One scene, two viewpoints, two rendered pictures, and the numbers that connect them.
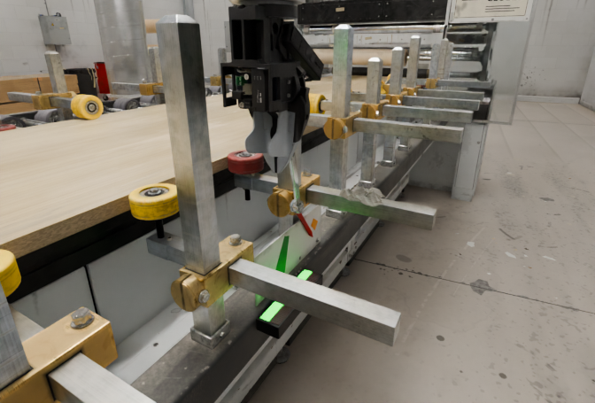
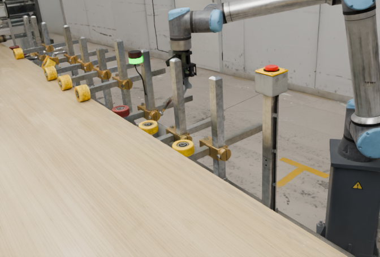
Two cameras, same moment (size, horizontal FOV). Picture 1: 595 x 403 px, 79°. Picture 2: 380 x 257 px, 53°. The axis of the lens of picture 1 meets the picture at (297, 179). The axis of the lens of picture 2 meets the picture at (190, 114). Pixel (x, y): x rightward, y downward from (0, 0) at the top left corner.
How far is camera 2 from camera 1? 1.54 m
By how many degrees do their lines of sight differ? 59
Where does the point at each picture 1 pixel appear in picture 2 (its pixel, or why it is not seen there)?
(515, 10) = not seen: outside the picture
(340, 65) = (122, 56)
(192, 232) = (183, 120)
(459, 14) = not seen: outside the picture
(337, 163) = (129, 100)
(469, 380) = not seen: hidden behind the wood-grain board
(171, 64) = (178, 71)
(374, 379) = not seen: hidden behind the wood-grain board
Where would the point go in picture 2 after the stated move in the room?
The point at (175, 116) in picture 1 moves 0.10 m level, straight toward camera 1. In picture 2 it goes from (179, 86) to (203, 85)
